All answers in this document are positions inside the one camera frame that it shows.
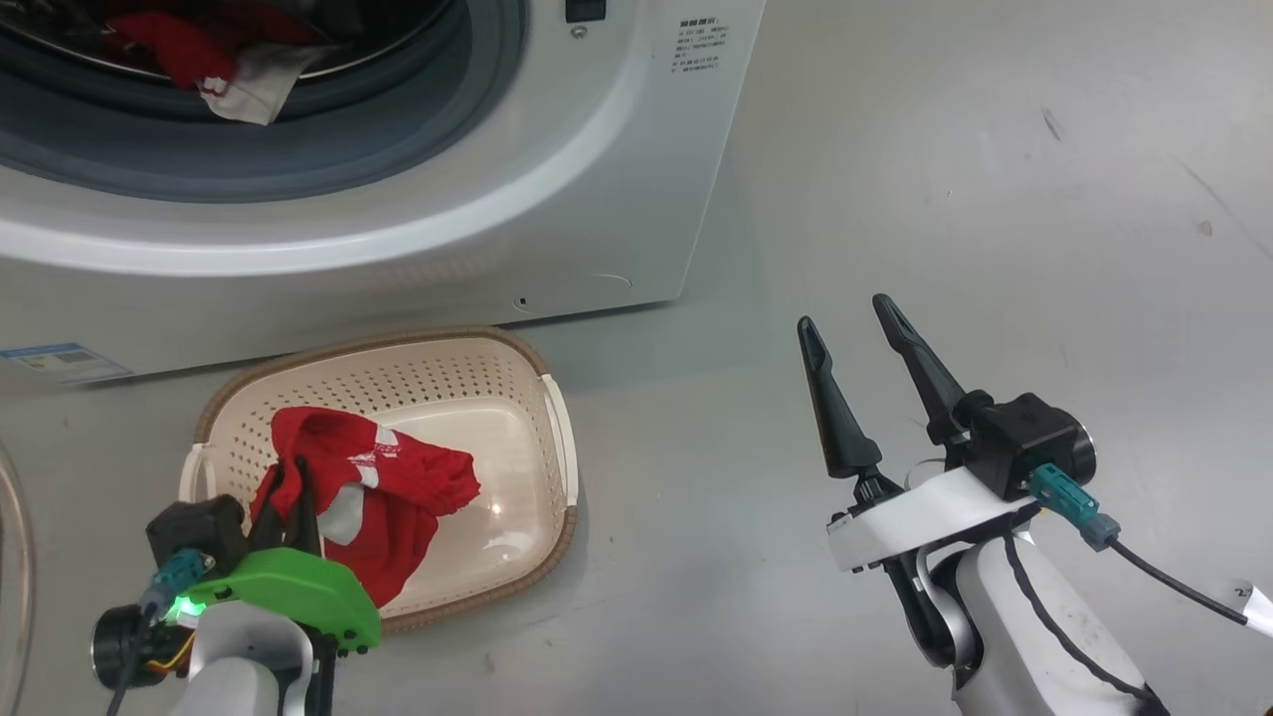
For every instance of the small printed text sticker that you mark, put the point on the small printed text sticker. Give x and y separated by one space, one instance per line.
701 50

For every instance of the cream plastic laundry basket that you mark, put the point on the cream plastic laundry basket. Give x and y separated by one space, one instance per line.
497 398

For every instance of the red Bulls jersey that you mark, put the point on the red Bulls jersey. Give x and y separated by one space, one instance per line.
174 45
398 477

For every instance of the blue energy label sticker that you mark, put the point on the blue energy label sticker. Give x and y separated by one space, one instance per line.
60 363

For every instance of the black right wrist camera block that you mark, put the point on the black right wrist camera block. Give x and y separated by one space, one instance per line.
1024 438

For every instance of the white washing machine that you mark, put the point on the white washing machine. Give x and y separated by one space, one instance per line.
597 149

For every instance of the black wrist camera block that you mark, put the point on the black wrist camera block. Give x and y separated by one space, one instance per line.
199 527
1024 438

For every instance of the black glass washing machine door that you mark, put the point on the black glass washing machine door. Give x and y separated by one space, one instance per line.
28 577

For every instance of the black left wrist camera block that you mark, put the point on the black left wrist camera block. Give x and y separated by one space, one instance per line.
199 527

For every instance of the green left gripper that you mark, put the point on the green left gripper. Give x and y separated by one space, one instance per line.
298 587

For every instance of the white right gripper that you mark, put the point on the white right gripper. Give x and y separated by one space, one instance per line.
915 517

